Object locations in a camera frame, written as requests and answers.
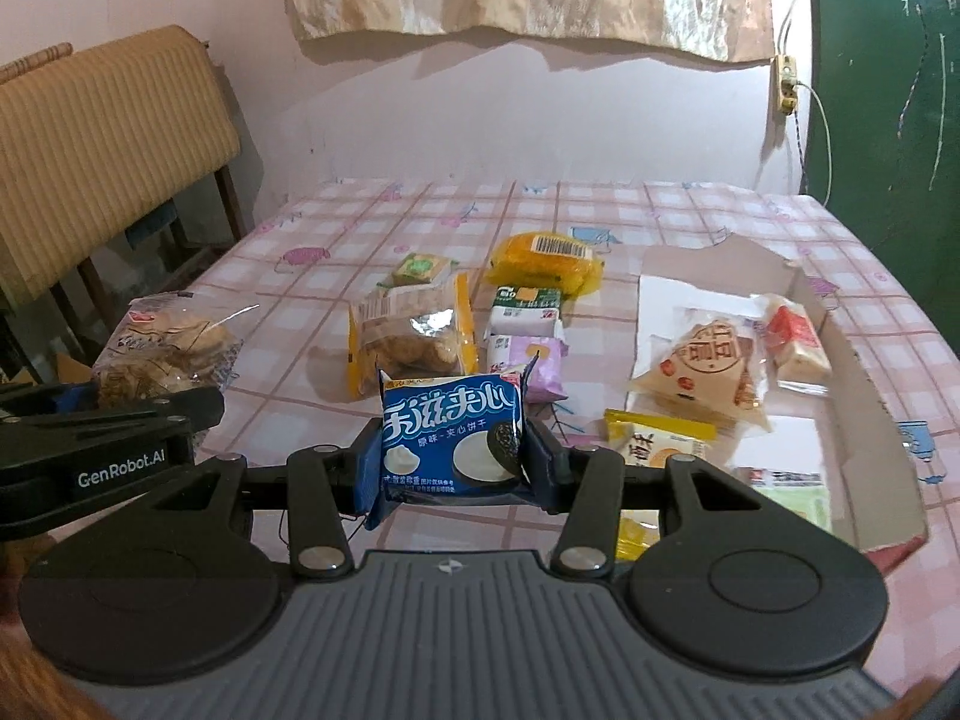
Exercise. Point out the yellowed wall socket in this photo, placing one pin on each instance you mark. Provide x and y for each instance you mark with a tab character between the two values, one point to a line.
786	84

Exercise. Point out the green white snack packet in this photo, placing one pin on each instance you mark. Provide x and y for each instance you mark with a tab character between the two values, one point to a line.
525	311

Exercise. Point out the red white snack packet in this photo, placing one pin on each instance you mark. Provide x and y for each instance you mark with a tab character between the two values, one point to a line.
799	360

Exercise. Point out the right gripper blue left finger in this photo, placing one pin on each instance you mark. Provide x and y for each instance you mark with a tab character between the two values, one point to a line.
324	484

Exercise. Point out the clear brown cracker bag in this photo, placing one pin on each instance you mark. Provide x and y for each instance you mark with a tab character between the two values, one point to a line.
171	342

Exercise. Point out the light green white packet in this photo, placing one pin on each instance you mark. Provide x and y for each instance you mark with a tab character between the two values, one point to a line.
804	494

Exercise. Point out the red bean bread packet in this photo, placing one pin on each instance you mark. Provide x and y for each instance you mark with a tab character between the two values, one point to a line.
711	367

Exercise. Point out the yellow chip packet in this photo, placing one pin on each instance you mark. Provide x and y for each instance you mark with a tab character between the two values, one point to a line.
649	440

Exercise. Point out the small green biscuit packet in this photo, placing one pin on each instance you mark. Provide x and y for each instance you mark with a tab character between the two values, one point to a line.
418	269

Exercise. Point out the purple snack packet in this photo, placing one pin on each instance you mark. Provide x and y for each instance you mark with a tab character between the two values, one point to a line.
539	359

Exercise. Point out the blue sandwich cookie packet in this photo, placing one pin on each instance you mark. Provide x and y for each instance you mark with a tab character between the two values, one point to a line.
452	441

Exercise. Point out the yellow edged cookie bag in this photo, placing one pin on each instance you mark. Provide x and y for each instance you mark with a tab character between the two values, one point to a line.
409	332

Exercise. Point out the yellow cake packet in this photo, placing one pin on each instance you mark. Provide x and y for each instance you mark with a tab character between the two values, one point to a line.
542	259

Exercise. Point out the torn cardboard box tray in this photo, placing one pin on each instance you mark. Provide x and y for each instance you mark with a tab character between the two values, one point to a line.
839	430

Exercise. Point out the green door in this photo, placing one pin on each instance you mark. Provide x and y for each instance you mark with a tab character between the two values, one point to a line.
883	149

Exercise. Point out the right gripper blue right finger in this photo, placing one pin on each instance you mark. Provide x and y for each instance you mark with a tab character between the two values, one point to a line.
584	485

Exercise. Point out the woven back wooden chair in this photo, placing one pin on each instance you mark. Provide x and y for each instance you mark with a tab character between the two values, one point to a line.
93	141

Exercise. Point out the person's left hand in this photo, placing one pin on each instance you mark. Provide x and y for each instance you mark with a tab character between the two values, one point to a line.
31	686

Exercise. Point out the pink checked tablecloth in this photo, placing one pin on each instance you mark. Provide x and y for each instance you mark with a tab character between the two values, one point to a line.
318	255

